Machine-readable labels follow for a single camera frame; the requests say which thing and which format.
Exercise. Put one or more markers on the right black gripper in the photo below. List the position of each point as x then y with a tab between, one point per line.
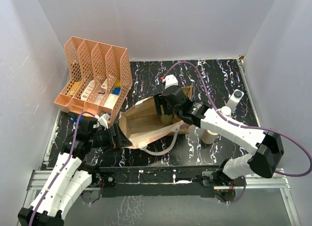
159	100

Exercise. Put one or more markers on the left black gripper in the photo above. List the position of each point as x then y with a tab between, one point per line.
122	140

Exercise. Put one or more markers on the green bottle with beige cap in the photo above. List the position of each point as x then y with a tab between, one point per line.
166	119

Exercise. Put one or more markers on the brown canvas tote bag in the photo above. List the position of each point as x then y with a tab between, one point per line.
142	126

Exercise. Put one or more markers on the white bottle with black cap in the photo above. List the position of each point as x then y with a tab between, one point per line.
234	99

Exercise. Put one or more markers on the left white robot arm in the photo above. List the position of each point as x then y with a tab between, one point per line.
71	175

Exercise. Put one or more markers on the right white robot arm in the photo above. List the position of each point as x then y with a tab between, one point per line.
264	148

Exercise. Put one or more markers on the blue yellow item in organizer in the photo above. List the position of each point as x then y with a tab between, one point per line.
117	88

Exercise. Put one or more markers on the white red box in organizer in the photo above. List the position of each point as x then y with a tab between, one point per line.
103	88

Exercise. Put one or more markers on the pink plastic file organizer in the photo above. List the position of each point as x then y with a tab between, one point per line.
91	60

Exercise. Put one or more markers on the yellow box in organizer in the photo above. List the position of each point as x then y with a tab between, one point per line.
74	88

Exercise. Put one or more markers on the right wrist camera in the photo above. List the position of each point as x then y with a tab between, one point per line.
169	80

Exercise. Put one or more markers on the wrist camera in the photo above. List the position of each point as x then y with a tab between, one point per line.
169	80
104	119

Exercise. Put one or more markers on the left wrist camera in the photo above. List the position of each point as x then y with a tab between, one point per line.
104	119

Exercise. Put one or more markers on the black front rail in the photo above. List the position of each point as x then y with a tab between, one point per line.
157	181

